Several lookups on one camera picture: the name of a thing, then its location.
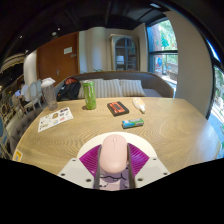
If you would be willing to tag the grey tufted chair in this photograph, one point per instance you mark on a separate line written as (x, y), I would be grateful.
(21, 128)

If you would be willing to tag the white printed sticker sheet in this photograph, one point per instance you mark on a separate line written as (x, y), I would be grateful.
(55, 119)

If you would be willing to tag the white chairs group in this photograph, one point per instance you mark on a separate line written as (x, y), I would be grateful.
(33, 93)

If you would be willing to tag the striped cushion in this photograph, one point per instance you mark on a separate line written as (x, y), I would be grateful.
(133, 87)
(108, 88)

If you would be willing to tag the cream arched glass cabinet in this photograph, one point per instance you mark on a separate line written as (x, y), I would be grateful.
(125, 53)

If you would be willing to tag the black backpack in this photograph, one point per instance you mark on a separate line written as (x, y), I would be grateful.
(69, 90)

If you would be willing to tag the dark framed window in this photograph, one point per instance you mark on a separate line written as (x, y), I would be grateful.
(163, 56)

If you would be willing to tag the brown wooden door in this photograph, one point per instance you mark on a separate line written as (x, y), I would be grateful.
(56, 56)

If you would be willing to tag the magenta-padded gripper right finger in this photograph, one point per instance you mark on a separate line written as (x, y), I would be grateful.
(140, 161)

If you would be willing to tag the pink computer mouse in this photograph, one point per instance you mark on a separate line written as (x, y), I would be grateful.
(114, 153)

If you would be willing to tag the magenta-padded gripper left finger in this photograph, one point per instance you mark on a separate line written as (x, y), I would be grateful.
(90, 161)

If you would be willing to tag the black and red box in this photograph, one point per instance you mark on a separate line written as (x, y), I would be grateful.
(118, 108)

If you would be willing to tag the brown curved sofa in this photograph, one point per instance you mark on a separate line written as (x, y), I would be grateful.
(153, 85)

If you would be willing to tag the small green blue pack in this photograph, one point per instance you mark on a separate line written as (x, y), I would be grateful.
(132, 123)

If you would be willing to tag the white tube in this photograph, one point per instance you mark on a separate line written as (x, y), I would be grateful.
(138, 104)

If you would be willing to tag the person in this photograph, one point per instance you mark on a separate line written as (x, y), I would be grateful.
(22, 91)

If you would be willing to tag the green drink can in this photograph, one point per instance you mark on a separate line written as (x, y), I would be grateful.
(89, 96)

